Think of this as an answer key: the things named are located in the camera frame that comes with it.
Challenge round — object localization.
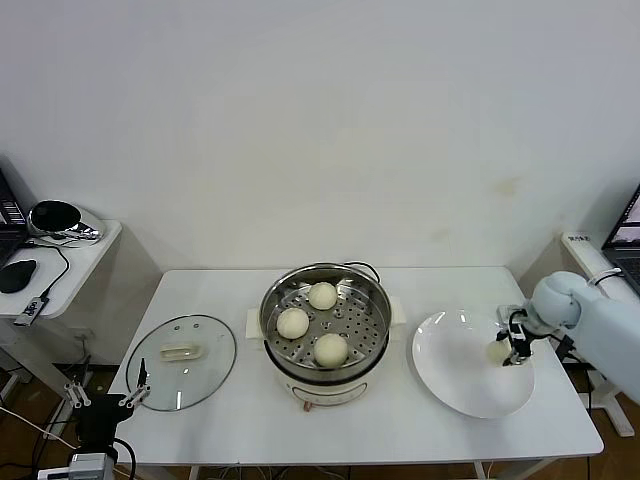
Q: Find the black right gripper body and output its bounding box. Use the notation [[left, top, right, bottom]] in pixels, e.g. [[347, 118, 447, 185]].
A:
[[508, 322, 534, 364]]

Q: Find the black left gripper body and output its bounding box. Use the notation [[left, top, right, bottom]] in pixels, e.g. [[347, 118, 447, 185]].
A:
[[74, 394, 134, 454]]

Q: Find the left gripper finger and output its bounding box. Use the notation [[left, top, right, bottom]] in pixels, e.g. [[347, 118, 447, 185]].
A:
[[118, 357, 152, 409], [62, 382, 91, 409]]

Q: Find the white steamed baozi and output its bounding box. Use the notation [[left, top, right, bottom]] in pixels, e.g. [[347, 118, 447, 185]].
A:
[[275, 307, 310, 340], [486, 339, 512, 369], [313, 333, 350, 368], [307, 282, 338, 310]]

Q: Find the round glass pot lid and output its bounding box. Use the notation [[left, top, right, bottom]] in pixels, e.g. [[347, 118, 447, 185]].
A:
[[124, 313, 237, 412]]

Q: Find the stainless steel steamer pot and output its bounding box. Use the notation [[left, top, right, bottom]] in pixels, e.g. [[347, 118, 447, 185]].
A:
[[244, 264, 409, 374]]

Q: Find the white round plate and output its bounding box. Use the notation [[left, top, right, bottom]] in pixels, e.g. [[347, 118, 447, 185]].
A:
[[411, 309, 536, 420]]

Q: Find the grey USB hub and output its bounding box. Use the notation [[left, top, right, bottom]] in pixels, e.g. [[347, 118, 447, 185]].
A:
[[12, 294, 51, 327]]

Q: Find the white side table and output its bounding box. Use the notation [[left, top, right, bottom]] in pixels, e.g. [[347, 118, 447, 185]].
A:
[[0, 218, 164, 431], [519, 232, 640, 439]]

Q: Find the black computer mouse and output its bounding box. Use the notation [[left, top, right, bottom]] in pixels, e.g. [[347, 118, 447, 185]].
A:
[[0, 258, 39, 295]]

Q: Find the black laptop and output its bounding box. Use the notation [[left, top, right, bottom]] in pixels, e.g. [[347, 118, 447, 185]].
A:
[[0, 167, 29, 266], [601, 182, 640, 294]]

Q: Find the cream electric cooker base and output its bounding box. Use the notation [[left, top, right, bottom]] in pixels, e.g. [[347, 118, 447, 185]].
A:
[[262, 344, 391, 412]]

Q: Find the chrome and black gadget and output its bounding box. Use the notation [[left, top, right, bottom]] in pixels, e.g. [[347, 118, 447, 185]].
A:
[[25, 198, 105, 246]]

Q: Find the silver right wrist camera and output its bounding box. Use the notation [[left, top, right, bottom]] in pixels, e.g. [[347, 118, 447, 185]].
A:
[[496, 305, 527, 329]]

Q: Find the white floor cable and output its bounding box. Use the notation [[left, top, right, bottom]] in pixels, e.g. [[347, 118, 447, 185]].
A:
[[0, 403, 84, 454]]

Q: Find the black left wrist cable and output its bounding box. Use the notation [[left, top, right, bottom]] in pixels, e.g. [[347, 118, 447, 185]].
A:
[[112, 437, 140, 480]]

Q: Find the white charging cable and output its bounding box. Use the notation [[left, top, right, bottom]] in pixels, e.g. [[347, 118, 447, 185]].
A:
[[585, 268, 624, 289]]

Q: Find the black hub cable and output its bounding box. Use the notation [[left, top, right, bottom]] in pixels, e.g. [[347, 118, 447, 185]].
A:
[[22, 239, 71, 301]]

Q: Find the black cooker power cord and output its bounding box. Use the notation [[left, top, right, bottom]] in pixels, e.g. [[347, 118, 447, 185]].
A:
[[339, 259, 381, 284]]

